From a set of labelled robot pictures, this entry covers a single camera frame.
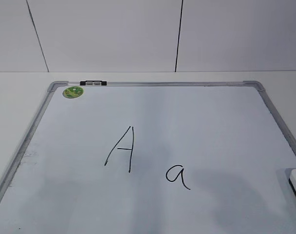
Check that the black marker pen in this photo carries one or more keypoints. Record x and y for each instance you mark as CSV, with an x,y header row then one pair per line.
x,y
88,83

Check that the round green magnet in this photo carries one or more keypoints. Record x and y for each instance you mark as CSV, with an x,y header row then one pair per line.
x,y
73,92

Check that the white board with aluminium frame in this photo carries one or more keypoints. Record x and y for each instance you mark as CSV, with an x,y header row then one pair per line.
x,y
153,158

